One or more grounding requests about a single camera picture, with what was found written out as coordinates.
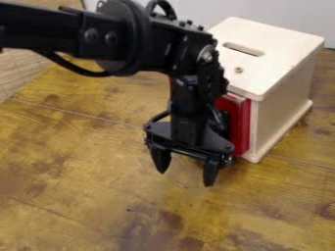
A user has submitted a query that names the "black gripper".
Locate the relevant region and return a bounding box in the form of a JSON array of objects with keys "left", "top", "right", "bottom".
[{"left": 143, "top": 104, "right": 235, "bottom": 187}]

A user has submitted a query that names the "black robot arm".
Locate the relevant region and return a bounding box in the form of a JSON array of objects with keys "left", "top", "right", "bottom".
[{"left": 0, "top": 0, "right": 235, "bottom": 186}]

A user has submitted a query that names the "red wooden drawer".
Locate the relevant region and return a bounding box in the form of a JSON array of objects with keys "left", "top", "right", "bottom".
[{"left": 167, "top": 76, "right": 252, "bottom": 157}]

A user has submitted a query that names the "white wooden drawer cabinet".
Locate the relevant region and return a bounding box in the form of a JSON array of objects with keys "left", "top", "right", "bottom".
[{"left": 209, "top": 17, "right": 324, "bottom": 163}]

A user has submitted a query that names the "black metal drawer handle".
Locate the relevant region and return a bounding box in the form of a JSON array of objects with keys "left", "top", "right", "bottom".
[{"left": 143, "top": 111, "right": 207, "bottom": 160}]

